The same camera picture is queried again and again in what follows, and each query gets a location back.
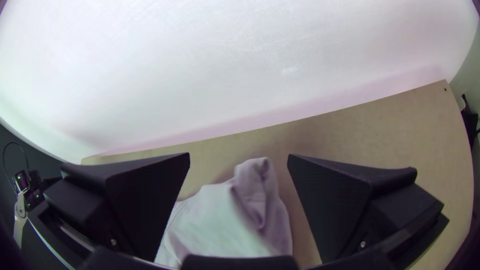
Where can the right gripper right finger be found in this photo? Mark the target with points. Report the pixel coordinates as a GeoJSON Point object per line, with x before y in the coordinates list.
{"type": "Point", "coordinates": [337, 202]}

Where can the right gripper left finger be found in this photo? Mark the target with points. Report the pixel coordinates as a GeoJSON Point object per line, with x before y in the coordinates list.
{"type": "Point", "coordinates": [123, 202]}

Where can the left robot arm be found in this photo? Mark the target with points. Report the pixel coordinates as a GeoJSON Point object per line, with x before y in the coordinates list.
{"type": "Point", "coordinates": [23, 183]}

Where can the light grey t-shirt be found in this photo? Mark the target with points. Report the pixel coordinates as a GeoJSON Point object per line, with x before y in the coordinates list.
{"type": "Point", "coordinates": [225, 221]}

